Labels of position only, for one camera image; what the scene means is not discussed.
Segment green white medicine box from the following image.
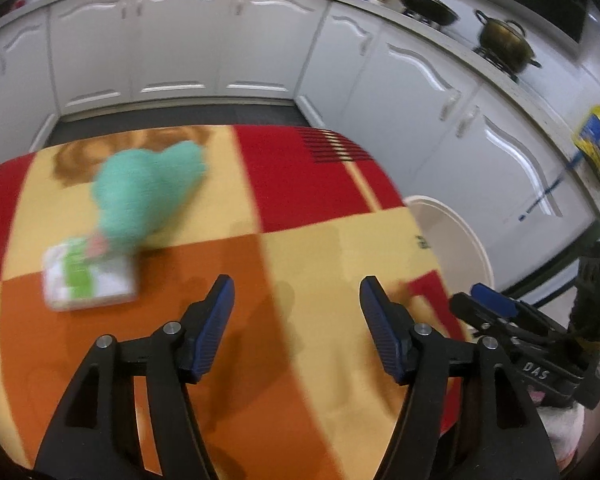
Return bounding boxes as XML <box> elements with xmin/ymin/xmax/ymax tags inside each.
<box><xmin>42</xmin><ymin>237</ymin><xmax>138</xmax><ymax>312</ymax></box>

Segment beige trash bin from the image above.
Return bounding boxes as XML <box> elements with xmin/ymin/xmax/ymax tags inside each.
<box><xmin>403</xmin><ymin>195</ymin><xmax>495</xmax><ymax>295</ymax></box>

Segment white lower kitchen cabinets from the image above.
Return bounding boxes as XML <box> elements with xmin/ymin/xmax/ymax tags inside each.
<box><xmin>0</xmin><ymin>0</ymin><xmax>600</xmax><ymax>286</ymax></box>

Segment yellow oil bottle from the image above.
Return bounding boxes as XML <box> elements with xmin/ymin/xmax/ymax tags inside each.
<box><xmin>573</xmin><ymin>105</ymin><xmax>600</xmax><ymax>169</ymax></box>

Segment red yellow patterned tablecloth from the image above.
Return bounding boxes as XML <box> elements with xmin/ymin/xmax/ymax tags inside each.
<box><xmin>0</xmin><ymin>123</ymin><xmax>470</xmax><ymax>480</ymax></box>

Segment green knitted cloth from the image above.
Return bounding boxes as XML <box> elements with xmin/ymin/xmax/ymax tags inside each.
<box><xmin>85</xmin><ymin>141</ymin><xmax>207</xmax><ymax>259</ymax></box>

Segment brass stock pot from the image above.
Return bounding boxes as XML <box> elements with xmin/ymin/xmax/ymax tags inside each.
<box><xmin>474</xmin><ymin>9</ymin><xmax>542</xmax><ymax>78</ymax></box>

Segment black wok on stove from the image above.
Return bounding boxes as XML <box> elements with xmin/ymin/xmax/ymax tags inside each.
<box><xmin>400</xmin><ymin>0</ymin><xmax>460</xmax><ymax>30</ymax></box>

